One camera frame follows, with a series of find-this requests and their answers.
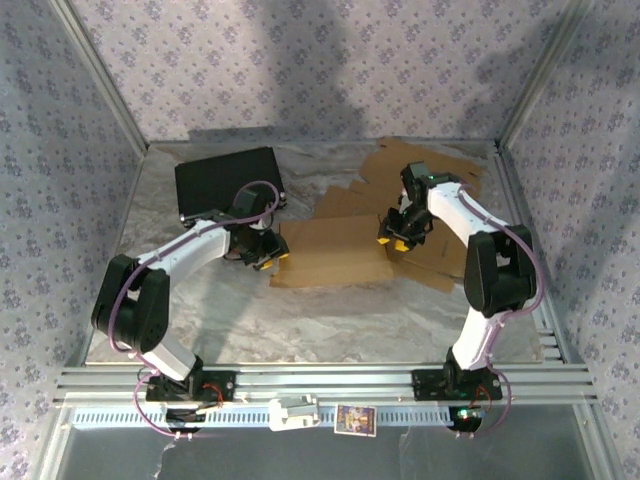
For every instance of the brown cardboard mailer box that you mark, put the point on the brown cardboard mailer box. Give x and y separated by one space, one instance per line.
335 250
445 257

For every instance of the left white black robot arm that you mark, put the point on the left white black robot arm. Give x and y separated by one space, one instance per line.
130 305

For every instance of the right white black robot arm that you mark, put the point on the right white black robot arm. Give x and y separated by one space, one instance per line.
500 280

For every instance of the black hard case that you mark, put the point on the black hard case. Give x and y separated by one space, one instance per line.
220 175

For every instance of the colourful picture card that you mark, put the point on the colourful picture card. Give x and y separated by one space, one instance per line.
355 420

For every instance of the black controller board with lights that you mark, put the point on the black controller board with lights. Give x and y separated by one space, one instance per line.
465 420

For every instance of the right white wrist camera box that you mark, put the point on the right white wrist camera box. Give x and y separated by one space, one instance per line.
405 204

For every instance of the aluminium side rail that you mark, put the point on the aluminium side rail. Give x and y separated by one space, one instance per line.
129 200
522 200

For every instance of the thin aluminium table rail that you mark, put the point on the thin aluminium table rail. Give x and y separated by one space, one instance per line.
170 144

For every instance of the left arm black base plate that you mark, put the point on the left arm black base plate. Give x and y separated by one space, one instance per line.
222 385

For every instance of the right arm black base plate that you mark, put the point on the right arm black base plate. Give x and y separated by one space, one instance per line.
425 385

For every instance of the white plastic bracket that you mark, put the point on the white plastic bracket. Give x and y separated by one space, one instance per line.
285 417

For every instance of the aluminium frame post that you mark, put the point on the aluminium frame post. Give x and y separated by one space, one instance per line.
541 75
101 75

